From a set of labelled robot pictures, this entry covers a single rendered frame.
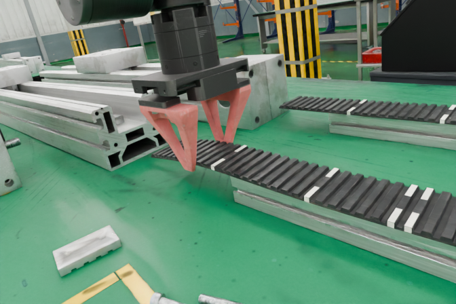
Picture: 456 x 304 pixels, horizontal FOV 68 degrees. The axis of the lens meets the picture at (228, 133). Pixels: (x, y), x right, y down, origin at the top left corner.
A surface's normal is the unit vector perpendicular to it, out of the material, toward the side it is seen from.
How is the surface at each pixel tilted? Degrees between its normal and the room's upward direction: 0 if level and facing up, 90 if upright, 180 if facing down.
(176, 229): 0
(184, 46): 89
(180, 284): 0
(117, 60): 90
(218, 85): 90
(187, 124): 111
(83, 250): 0
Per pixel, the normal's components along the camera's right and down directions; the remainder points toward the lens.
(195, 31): 0.40, 0.25
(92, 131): -0.68, 0.36
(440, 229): -0.16, -0.93
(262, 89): 0.72, 0.13
